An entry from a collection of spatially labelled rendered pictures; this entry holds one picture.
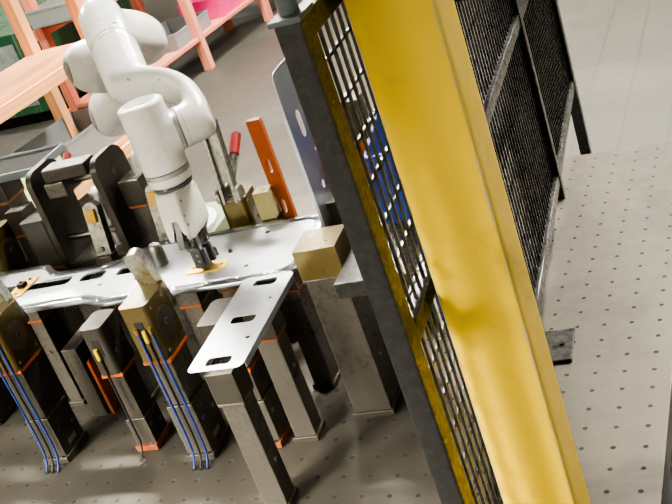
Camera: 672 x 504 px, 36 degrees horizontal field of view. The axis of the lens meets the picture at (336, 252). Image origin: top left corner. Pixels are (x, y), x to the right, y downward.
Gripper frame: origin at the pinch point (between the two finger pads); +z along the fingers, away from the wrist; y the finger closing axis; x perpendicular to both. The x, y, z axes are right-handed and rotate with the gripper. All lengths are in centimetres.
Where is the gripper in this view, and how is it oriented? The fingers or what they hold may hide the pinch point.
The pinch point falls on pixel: (203, 254)
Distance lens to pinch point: 196.5
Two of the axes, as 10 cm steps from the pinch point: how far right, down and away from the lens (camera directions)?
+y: -2.5, 4.9, -8.3
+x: 9.2, -1.6, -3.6
